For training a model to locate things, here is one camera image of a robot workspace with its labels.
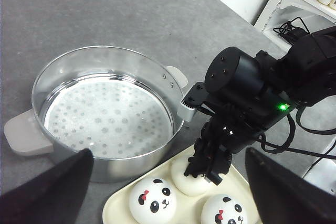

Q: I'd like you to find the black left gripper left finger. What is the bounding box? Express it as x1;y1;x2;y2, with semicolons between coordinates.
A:
1;148;93;223

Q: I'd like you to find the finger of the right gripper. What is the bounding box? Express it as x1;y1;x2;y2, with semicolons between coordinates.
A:
184;154;210;178
206;153;232;186

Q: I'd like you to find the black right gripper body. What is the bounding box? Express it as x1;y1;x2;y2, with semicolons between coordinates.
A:
193;103;297;167

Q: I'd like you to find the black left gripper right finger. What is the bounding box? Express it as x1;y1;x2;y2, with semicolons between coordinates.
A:
245;147;335;223

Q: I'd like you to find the panda bun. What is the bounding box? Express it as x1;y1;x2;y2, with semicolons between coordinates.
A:
129;177;177;223
201;194;248;224
171;156;212;196

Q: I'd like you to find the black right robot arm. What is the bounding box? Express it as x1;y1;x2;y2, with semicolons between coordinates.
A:
178;27;335;223

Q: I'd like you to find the cream plastic tray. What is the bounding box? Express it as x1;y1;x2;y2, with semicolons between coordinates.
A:
102;145;262;223

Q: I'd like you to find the stainless steel steamer pot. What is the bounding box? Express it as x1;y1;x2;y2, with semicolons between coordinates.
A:
4;46;188;183

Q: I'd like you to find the white shelf unit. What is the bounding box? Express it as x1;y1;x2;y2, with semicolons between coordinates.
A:
254;0;335;51

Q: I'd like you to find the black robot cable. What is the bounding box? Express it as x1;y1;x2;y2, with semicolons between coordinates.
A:
258;16;336;161

